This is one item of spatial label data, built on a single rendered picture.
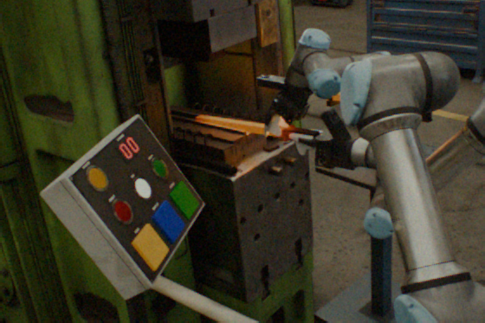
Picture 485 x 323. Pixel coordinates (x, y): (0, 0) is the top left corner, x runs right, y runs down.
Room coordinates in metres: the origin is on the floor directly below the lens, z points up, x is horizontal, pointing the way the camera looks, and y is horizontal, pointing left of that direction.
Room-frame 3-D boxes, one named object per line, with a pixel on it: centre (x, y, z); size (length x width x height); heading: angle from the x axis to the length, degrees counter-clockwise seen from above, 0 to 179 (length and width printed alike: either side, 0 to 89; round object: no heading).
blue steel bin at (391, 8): (5.40, -2.00, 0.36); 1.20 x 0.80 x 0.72; 43
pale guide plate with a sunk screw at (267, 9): (1.96, -0.13, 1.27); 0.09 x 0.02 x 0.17; 138
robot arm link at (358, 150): (1.39, -0.32, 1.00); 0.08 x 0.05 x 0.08; 138
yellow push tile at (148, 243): (1.03, 0.21, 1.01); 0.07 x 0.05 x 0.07; 163
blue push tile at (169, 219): (1.13, 0.18, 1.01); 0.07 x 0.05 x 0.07; 163
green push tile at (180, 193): (1.22, 0.15, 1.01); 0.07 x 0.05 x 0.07; 163
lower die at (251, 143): (1.78, 0.14, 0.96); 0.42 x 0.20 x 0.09; 48
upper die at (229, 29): (1.78, 0.14, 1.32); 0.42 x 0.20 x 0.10; 48
